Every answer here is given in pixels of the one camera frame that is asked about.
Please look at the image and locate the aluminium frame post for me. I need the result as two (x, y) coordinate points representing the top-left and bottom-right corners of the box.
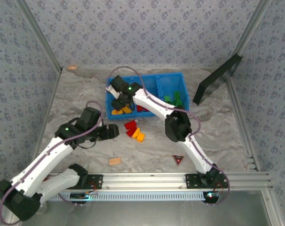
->
(233, 0), (272, 56)

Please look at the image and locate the black triangular red-light marker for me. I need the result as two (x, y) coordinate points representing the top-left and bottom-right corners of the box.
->
(172, 154), (185, 167)

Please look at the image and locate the black checkered panel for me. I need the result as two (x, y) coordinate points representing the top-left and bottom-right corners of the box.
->
(192, 54), (244, 106)

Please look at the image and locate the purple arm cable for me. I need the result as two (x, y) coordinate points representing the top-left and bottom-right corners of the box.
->
(0, 100), (104, 224)
(106, 66), (230, 205)

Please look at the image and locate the light blue slotted cable duct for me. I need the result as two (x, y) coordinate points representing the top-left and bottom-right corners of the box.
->
(48, 191), (218, 202)

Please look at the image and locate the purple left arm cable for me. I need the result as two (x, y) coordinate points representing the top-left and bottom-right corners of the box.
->
(0, 100), (104, 224)

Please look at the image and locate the aluminium side rail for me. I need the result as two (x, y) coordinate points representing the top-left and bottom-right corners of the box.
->
(227, 77), (261, 171)
(35, 68), (63, 151)

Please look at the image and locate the blue three-compartment bin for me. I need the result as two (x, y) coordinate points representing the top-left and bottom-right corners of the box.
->
(106, 72), (190, 120)

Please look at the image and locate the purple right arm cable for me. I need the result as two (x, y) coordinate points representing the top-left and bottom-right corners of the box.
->
(106, 66), (230, 205)

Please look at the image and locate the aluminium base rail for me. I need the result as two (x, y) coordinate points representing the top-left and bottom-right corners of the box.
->
(47, 171), (274, 192)

